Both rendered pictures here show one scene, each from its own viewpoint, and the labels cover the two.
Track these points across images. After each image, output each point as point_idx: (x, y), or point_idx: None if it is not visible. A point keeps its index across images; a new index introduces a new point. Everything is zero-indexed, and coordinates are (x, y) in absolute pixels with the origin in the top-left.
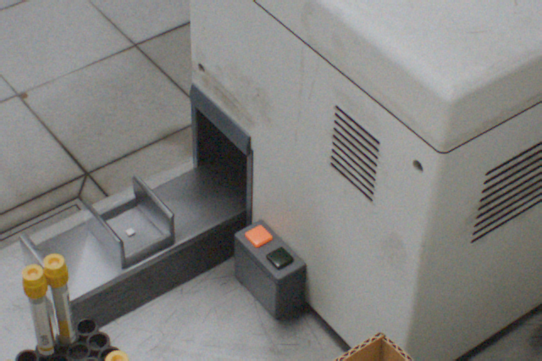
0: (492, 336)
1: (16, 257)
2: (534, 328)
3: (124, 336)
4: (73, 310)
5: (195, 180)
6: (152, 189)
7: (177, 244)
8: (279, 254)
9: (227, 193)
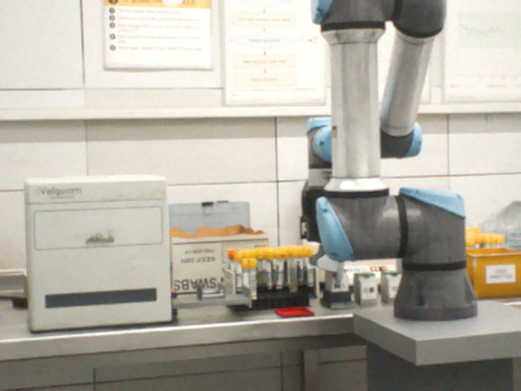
0: None
1: (253, 319)
2: None
3: (225, 311)
4: (239, 314)
5: (176, 302)
6: (193, 302)
7: (196, 296)
8: None
9: None
